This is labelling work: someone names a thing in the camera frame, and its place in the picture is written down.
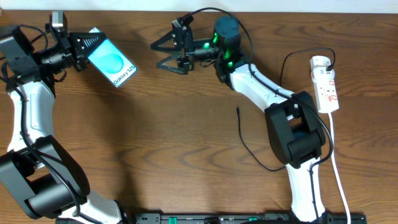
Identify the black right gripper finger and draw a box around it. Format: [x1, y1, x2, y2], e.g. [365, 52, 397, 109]
[150, 30, 178, 52]
[156, 55, 188, 75]

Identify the black charger cable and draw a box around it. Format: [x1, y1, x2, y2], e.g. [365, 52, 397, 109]
[236, 47, 336, 173]

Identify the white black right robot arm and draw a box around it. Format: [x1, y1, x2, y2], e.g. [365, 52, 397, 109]
[150, 14, 325, 222]

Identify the blue Galaxy smartphone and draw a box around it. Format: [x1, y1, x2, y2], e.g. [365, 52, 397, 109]
[88, 39, 137, 88]

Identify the white charger adapter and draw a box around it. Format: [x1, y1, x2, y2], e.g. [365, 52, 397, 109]
[311, 67, 335, 83]

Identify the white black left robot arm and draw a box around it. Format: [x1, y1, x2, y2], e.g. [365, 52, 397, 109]
[1, 24, 131, 223]

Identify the white power strip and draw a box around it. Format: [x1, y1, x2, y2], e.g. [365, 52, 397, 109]
[310, 55, 339, 114]

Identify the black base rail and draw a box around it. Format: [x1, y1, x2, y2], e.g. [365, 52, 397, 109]
[134, 212, 348, 224]

